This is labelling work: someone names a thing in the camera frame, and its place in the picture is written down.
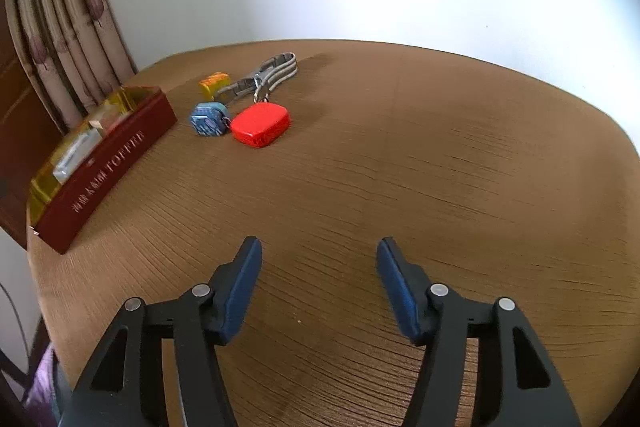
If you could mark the small red case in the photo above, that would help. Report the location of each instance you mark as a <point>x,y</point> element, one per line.
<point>260,124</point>

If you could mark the purple cloth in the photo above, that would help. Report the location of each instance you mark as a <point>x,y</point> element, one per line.
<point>42,387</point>

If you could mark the red tin box gold interior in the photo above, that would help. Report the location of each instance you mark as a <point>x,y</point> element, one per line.
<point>100,177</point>

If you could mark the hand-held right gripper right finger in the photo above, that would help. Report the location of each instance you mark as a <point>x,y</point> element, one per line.
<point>400,292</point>

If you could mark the small orange block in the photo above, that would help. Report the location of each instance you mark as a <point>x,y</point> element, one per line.
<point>215,84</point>

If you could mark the clear plastic box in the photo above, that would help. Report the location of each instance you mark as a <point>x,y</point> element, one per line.
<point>75,157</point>

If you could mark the beige cardboard box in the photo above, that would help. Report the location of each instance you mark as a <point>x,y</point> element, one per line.
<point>102,114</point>

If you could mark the beige leaf-print curtain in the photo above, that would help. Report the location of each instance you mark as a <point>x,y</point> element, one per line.
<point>75,32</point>

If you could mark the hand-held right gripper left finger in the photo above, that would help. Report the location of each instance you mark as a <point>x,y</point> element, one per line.
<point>240,292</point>

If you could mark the brown wooden door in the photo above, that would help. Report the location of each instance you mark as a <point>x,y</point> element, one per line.
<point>20,107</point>

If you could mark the metal nail clipper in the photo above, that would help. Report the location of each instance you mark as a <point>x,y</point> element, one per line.
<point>270,67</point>

